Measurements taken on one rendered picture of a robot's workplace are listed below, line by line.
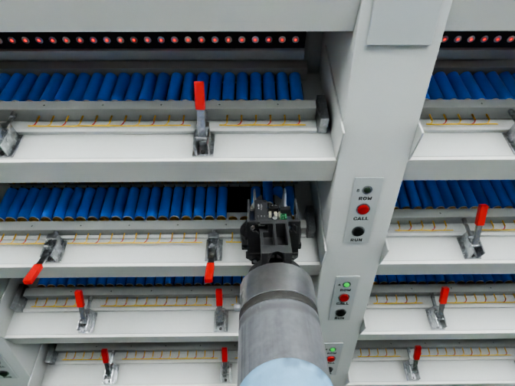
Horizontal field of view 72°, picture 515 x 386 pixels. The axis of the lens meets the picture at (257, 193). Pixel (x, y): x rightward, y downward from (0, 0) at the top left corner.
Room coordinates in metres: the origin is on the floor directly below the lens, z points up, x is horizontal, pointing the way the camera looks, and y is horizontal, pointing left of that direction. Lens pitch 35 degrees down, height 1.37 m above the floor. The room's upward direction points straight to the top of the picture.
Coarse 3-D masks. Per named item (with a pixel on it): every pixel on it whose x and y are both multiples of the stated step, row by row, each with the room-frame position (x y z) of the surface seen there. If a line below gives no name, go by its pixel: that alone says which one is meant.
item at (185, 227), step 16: (0, 224) 0.46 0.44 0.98; (16, 224) 0.46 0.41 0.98; (32, 224) 0.46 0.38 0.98; (48, 224) 0.46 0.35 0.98; (64, 224) 0.46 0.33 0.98; (80, 224) 0.46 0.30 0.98; (96, 224) 0.46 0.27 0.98; (112, 224) 0.46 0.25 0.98; (128, 224) 0.46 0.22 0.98; (144, 224) 0.46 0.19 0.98; (160, 224) 0.46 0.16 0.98; (176, 224) 0.46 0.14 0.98; (192, 224) 0.46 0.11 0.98; (208, 224) 0.46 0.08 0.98; (224, 224) 0.46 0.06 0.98; (240, 224) 0.46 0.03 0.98; (304, 224) 0.46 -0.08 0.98; (0, 240) 0.44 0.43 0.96
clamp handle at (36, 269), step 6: (48, 246) 0.42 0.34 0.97; (48, 252) 0.41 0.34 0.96; (42, 258) 0.40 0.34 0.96; (36, 264) 0.38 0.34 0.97; (42, 264) 0.39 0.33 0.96; (30, 270) 0.37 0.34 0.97; (36, 270) 0.37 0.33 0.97; (30, 276) 0.36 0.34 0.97; (36, 276) 0.36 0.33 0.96; (24, 282) 0.35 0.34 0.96; (30, 282) 0.35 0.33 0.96
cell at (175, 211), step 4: (176, 188) 0.54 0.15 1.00; (180, 188) 0.54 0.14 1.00; (176, 192) 0.53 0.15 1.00; (180, 192) 0.53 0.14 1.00; (176, 196) 0.52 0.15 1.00; (180, 196) 0.52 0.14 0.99; (172, 200) 0.52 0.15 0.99; (176, 200) 0.51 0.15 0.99; (180, 200) 0.52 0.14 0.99; (172, 204) 0.51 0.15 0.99; (176, 204) 0.50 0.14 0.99; (180, 204) 0.51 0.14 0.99; (172, 208) 0.50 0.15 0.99; (176, 208) 0.50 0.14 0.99; (180, 208) 0.50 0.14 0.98; (172, 212) 0.49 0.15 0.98; (176, 212) 0.49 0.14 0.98; (180, 212) 0.50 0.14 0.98; (172, 216) 0.49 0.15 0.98; (176, 216) 0.49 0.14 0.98
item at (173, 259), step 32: (0, 192) 0.55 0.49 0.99; (320, 224) 0.45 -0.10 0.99; (0, 256) 0.42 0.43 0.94; (32, 256) 0.43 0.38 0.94; (64, 256) 0.43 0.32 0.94; (96, 256) 0.43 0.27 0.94; (128, 256) 0.43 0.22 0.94; (160, 256) 0.43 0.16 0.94; (192, 256) 0.43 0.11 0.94; (224, 256) 0.43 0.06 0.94; (320, 256) 0.42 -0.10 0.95
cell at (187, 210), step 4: (188, 188) 0.54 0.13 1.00; (192, 188) 0.54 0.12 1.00; (188, 192) 0.53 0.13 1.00; (192, 192) 0.53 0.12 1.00; (184, 196) 0.53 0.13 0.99; (188, 196) 0.52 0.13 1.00; (192, 196) 0.53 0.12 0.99; (184, 200) 0.52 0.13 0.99; (188, 200) 0.51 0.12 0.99; (192, 200) 0.52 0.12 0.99; (184, 204) 0.51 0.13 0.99; (188, 204) 0.50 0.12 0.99; (192, 204) 0.51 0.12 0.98; (184, 208) 0.50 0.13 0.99; (188, 208) 0.50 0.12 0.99; (192, 208) 0.51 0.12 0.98; (184, 212) 0.49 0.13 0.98; (188, 212) 0.49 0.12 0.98; (184, 216) 0.49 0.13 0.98; (188, 216) 0.49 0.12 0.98
